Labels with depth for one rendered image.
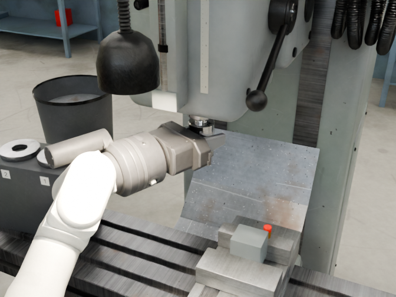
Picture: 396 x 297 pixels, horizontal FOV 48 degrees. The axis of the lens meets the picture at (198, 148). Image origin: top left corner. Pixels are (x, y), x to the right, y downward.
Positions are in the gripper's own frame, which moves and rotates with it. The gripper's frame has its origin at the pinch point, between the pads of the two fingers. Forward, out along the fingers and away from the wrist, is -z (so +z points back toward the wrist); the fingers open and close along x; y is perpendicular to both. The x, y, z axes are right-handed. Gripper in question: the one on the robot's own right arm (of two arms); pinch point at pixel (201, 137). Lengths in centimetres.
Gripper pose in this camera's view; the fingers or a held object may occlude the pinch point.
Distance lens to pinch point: 79.0
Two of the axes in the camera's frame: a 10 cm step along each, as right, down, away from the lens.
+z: -7.6, 3.0, -5.7
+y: -0.1, 8.8, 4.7
